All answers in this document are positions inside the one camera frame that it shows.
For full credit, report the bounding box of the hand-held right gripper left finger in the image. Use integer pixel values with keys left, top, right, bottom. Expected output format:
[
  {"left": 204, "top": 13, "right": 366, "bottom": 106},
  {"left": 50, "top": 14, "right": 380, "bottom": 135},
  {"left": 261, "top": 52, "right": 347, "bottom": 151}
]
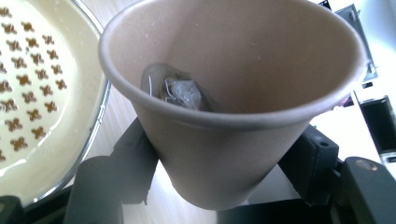
[{"left": 109, "top": 117, "right": 161, "bottom": 205}]

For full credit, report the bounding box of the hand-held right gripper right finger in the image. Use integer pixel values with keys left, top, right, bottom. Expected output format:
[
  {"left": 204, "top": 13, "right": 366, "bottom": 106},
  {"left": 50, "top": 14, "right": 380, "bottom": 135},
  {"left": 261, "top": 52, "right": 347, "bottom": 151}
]
[{"left": 277, "top": 123, "right": 341, "bottom": 207}]

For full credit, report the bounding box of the wet tea bag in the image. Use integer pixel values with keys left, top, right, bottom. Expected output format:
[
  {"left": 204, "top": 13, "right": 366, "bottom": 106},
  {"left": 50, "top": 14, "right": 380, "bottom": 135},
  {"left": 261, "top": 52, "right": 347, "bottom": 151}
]
[{"left": 140, "top": 63, "right": 220, "bottom": 113}]

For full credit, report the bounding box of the brown paper cup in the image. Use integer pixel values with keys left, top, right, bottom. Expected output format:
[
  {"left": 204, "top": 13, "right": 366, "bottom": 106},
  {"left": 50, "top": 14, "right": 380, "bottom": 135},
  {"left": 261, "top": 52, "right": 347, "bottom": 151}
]
[{"left": 98, "top": 0, "right": 368, "bottom": 212}]

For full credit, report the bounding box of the black stand base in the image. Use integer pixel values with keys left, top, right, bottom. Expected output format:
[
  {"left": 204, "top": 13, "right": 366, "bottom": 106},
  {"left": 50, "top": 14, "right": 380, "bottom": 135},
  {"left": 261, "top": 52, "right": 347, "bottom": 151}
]
[{"left": 358, "top": 94, "right": 396, "bottom": 155}]

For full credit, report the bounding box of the beige bucket with perforated strainer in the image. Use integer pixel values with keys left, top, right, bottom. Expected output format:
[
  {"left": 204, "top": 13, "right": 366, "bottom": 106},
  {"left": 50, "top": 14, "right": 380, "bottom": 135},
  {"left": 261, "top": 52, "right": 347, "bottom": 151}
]
[{"left": 0, "top": 0, "right": 113, "bottom": 209}]

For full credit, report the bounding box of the grey metal stand part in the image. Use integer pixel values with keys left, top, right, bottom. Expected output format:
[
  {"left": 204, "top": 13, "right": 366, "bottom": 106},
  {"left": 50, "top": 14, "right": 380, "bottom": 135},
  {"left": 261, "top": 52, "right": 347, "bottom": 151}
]
[{"left": 334, "top": 3, "right": 380, "bottom": 83}]

